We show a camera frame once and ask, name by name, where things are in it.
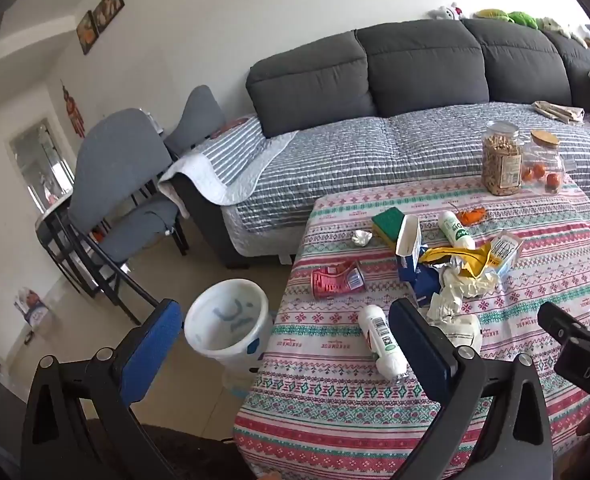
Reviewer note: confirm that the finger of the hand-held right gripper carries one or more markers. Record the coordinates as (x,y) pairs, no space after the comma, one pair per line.
(557,325)

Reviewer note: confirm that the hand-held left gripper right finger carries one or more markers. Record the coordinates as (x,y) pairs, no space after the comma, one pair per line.
(415,345)

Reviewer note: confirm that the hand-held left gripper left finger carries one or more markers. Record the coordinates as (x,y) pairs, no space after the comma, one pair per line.
(155,340)

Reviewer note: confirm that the white plastic waste bin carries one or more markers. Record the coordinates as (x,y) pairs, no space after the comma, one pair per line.
(215,330)

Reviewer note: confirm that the white tissues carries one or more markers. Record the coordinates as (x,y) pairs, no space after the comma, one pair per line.
(462,287)

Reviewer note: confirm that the yellow foil snack wrapper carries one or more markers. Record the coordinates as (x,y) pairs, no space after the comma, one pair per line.
(467,260)

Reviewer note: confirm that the blue white milk carton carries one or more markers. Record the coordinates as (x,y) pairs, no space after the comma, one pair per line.
(409,240)

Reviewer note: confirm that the white bottle barcode label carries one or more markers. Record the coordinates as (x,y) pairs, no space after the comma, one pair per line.
(379,332)

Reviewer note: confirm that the crumpled white paper bag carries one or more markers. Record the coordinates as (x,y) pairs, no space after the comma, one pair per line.
(465,332)

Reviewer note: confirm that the white printed carton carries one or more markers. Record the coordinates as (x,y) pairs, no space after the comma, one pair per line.
(507,249)

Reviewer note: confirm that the patterned red green tablecloth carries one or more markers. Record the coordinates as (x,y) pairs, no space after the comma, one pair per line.
(325,400)

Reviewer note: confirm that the small crumpled white tissue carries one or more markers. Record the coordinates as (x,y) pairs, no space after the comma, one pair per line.
(362,239)

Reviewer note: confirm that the dark brown fuzzy cloth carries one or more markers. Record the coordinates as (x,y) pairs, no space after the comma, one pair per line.
(195,452)

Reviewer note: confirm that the white bottle green label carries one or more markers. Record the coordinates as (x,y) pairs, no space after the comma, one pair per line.
(456,232)

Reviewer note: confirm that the green yellow sponge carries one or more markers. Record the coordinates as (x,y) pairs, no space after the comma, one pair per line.
(387,225)

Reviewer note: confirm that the blue white plastic bag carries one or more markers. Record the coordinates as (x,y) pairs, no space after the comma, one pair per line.
(34,310)

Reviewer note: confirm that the orange wrapper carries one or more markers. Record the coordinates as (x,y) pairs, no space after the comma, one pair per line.
(472,215)

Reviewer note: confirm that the glass jar cork lid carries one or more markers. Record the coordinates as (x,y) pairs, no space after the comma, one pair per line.
(545,165)

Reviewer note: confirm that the glass jar of nuts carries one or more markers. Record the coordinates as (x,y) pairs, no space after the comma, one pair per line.
(501,165)

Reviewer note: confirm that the grey padded black chair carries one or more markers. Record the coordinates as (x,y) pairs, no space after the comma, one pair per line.
(120,160)
(197,115)

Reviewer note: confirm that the grey striped quilted blanket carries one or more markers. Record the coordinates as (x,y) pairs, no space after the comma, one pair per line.
(375,160)

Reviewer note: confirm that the striped quilted armrest cover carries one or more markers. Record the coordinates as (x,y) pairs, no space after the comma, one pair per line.
(225,160)

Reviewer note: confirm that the folded beige cloth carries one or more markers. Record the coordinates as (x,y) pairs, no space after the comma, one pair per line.
(557,111)

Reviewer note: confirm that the dark grey sofa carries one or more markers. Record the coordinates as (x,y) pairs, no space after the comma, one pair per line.
(420,60)

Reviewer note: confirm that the yellow green plush toy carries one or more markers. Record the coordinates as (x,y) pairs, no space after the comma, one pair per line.
(492,15)

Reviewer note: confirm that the wall mirror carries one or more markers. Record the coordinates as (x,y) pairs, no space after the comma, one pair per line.
(40,165)

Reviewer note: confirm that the red hanging wall decoration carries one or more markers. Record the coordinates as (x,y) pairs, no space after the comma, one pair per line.
(74,110)

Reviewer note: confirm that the food wall picture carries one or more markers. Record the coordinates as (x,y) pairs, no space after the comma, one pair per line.
(109,6)
(87,32)

